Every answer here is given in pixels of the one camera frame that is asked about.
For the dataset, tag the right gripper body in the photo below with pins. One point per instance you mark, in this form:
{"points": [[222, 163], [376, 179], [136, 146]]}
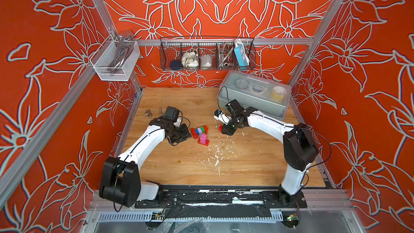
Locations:
{"points": [[230, 128]]}

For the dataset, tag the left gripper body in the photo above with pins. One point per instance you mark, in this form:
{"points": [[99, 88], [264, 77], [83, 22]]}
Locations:
{"points": [[179, 133]]}

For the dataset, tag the long red lego brick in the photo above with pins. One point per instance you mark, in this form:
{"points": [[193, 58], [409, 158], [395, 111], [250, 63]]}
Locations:
{"points": [[203, 144]]}

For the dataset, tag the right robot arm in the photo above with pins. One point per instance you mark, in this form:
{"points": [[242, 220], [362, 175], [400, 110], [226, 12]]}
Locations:
{"points": [[300, 149]]}

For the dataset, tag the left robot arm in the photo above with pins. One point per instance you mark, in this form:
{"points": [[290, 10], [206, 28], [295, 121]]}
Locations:
{"points": [[120, 181]]}

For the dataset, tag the clear plastic storage box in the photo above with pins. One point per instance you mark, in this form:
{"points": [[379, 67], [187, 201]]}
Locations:
{"points": [[252, 91]]}

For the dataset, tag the yellow tape roll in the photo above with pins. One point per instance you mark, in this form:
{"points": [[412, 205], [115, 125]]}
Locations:
{"points": [[278, 93]]}

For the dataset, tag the blue white box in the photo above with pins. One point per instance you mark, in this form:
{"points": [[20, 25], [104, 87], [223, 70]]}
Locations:
{"points": [[241, 56]]}

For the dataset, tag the dark blue round object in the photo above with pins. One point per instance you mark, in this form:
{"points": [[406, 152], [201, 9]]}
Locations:
{"points": [[176, 65]]}

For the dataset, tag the white crumpled cloth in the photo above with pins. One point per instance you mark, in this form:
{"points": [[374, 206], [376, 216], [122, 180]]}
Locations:
{"points": [[190, 60]]}

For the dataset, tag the metal tongs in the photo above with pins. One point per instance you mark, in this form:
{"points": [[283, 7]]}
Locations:
{"points": [[123, 51]]}

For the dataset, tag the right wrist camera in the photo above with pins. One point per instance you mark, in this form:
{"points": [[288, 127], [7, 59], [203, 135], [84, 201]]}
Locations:
{"points": [[220, 116]]}

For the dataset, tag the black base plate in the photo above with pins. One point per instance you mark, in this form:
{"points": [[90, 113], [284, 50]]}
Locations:
{"points": [[268, 197]]}

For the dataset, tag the black wire basket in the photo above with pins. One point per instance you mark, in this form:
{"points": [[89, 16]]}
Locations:
{"points": [[221, 49]]}

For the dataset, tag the clear plastic wall bin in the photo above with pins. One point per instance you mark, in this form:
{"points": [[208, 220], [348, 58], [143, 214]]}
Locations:
{"points": [[106, 55]]}

